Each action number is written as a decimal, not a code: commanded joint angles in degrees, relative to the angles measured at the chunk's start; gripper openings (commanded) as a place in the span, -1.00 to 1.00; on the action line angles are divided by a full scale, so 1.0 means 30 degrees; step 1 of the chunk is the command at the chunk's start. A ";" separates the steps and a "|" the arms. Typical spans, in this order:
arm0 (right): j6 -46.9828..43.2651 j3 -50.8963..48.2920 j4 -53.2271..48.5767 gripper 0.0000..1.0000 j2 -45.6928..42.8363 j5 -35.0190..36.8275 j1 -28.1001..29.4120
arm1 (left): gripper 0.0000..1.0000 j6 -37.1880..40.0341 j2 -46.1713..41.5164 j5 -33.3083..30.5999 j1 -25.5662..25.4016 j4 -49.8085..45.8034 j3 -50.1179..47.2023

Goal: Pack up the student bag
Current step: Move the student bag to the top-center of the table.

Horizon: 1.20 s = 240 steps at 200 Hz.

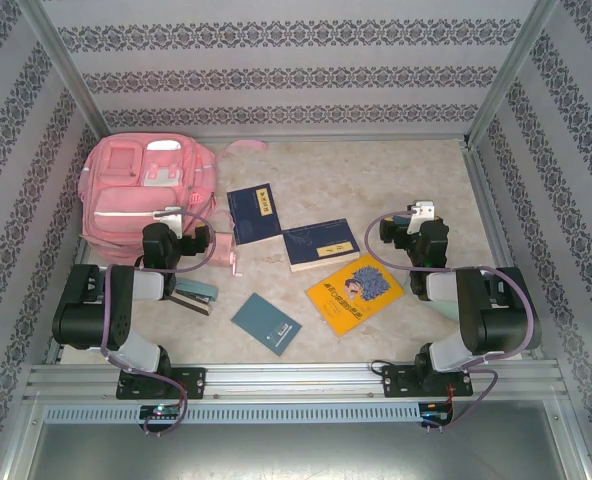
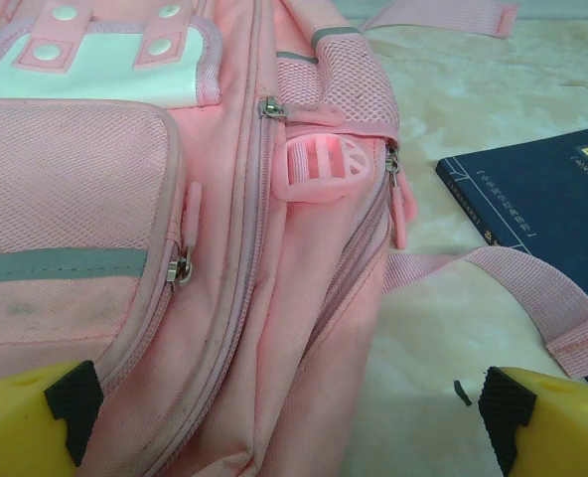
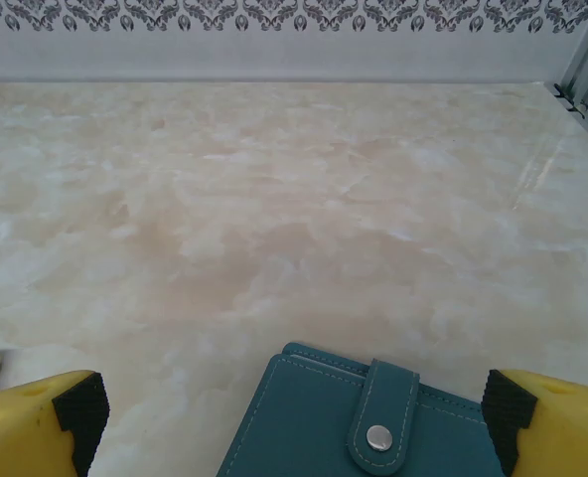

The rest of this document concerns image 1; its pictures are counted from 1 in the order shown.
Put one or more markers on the pink pencil sharpener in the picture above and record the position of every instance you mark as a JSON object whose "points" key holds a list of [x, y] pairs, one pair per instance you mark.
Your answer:
{"points": [[223, 252]]}

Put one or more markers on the teal card wallet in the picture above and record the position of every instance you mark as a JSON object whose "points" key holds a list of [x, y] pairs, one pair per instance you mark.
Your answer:
{"points": [[402, 220]]}

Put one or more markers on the teal and black stapler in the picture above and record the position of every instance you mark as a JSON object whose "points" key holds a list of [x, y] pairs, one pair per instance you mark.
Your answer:
{"points": [[198, 295]]}

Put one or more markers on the thin dark blue book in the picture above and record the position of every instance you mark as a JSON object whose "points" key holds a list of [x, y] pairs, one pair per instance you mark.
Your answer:
{"points": [[248, 220]]}

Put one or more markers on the pink student backpack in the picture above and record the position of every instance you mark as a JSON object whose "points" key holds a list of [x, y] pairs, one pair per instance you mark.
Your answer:
{"points": [[121, 200]]}

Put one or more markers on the pale green pencil case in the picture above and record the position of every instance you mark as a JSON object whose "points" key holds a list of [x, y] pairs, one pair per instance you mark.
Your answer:
{"points": [[443, 307]]}

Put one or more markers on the teal notebook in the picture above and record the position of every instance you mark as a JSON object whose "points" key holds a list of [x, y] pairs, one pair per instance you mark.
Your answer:
{"points": [[261, 320]]}

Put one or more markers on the thick dark blue book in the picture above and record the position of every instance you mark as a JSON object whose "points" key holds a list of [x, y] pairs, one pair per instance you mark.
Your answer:
{"points": [[311, 242]]}

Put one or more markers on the yellow book with cartoon cover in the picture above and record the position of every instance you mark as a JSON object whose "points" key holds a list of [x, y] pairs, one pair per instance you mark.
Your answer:
{"points": [[336, 310]]}

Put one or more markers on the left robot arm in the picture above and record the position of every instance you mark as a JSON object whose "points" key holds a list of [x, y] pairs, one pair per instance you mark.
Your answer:
{"points": [[91, 320]]}

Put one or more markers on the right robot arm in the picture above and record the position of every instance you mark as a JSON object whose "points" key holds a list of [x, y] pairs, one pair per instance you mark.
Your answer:
{"points": [[496, 320]]}

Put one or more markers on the steel sheet panel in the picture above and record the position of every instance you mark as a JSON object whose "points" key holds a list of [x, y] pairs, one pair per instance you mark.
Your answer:
{"points": [[296, 450]]}

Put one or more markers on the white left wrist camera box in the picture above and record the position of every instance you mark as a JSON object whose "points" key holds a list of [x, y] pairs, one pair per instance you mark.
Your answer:
{"points": [[171, 220]]}

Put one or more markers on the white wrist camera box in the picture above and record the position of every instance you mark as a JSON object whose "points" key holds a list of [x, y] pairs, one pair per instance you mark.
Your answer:
{"points": [[171, 220], [423, 212]]}

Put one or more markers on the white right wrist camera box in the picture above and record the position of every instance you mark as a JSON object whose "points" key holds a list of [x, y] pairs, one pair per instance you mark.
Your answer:
{"points": [[423, 212]]}

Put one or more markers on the aluminium table side rail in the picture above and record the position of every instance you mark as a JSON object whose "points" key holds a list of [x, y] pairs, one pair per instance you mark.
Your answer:
{"points": [[83, 240], [496, 225]]}

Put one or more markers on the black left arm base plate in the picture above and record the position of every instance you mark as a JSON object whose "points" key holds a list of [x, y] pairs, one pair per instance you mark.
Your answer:
{"points": [[191, 382]]}

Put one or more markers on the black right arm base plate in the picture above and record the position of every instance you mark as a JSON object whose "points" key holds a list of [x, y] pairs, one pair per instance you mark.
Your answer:
{"points": [[401, 382]]}

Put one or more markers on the aluminium mounting rail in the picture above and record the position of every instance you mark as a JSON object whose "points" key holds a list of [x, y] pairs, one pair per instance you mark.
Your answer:
{"points": [[296, 380]]}

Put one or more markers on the aluminium frame post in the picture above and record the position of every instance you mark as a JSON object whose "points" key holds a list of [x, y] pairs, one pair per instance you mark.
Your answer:
{"points": [[511, 75], [66, 75]]}

